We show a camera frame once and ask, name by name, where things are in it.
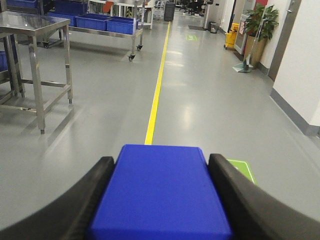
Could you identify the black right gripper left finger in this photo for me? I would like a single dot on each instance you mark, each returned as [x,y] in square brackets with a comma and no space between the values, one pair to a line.
[68,216]

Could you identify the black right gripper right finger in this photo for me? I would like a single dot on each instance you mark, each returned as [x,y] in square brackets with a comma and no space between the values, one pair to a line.
[254,214]

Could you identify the blue plastic bottle-shaped part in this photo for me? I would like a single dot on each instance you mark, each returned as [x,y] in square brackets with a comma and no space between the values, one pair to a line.
[160,192]

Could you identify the stainless steel table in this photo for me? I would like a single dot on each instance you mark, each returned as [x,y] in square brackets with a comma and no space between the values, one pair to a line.
[46,93]

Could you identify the yellow mop bucket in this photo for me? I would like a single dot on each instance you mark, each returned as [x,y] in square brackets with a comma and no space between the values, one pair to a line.
[230,37]

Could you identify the silver small waste bin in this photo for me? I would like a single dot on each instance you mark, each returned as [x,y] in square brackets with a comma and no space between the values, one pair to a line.
[213,27]

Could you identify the potted green plant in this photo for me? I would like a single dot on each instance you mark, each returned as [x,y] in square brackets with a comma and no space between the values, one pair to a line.
[258,26]

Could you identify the stainless steel wheeled cart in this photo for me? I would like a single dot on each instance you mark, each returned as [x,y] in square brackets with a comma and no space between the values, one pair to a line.
[69,9]

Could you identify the blue bin on cart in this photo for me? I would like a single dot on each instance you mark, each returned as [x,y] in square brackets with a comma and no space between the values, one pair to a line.
[94,22]
[121,25]

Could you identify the black trash bin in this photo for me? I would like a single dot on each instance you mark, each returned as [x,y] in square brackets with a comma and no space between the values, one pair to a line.
[169,11]

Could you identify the green dustpan with handle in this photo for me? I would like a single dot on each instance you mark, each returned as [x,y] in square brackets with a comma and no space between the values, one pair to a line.
[246,65]

